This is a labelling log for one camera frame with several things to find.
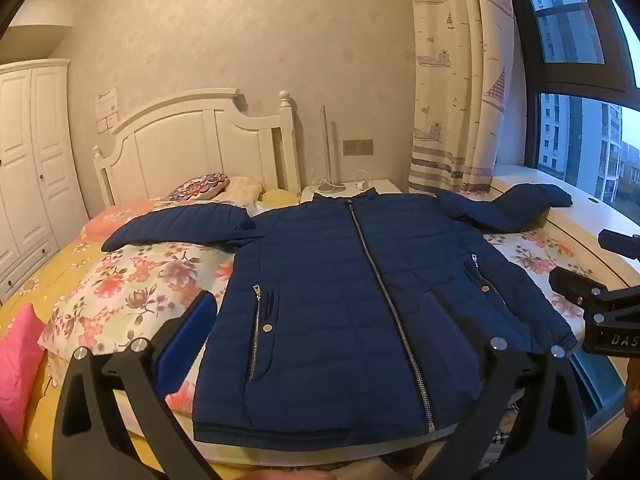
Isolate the sailboat print curtain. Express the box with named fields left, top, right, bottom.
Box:
left=407, top=0, right=527, bottom=197

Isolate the navy blue puffer jacket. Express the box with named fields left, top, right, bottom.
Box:
left=101, top=183, right=576, bottom=453

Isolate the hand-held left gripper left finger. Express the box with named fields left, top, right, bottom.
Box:
left=51, top=290, right=223, bottom=480

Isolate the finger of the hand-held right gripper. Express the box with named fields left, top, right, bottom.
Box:
left=548, top=267, right=611, bottom=322
left=598, top=229, right=640, bottom=263

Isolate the round patterned cushion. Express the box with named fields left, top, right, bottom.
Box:
left=165, top=174, right=231, bottom=202

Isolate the yellow cloth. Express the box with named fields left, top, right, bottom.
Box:
left=257, top=189, right=302, bottom=207

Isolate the white wooden bed headboard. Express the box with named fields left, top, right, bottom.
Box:
left=93, top=89, right=302, bottom=207

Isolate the pale yellow pillow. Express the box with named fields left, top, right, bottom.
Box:
left=223, top=176, right=264, bottom=206

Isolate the floral patterned blanket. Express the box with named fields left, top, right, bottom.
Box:
left=39, top=230, right=587, bottom=413

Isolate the pink floral pillow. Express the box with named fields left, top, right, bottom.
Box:
left=80, top=197, right=173, bottom=242

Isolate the dark framed window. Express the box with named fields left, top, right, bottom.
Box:
left=505, top=0, right=640, bottom=207

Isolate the white wardrobe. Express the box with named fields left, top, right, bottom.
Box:
left=0, top=58, right=90, bottom=306

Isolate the white nightstand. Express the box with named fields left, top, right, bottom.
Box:
left=300, top=179, right=401, bottom=206

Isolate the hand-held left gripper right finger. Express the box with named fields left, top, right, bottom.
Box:
left=420, top=287, right=588, bottom=480

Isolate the white paper wall notice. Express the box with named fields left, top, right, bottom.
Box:
left=95, top=87, right=119, bottom=117

